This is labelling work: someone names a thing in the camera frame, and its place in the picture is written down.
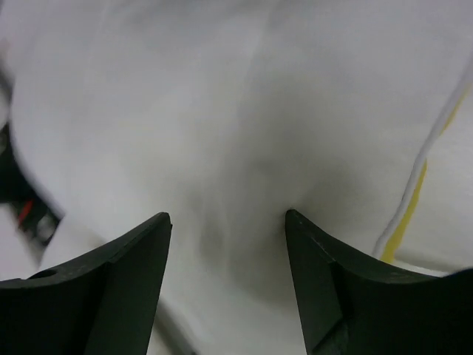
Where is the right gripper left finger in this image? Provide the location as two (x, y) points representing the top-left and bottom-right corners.
(1, 212), (172, 354)

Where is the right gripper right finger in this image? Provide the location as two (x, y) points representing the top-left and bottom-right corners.
(285, 210), (472, 354)

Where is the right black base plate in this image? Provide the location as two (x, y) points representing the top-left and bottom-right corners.
(1, 124), (61, 249)

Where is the white pillow yellow edge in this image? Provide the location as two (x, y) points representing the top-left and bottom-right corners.
(1, 1), (472, 354)

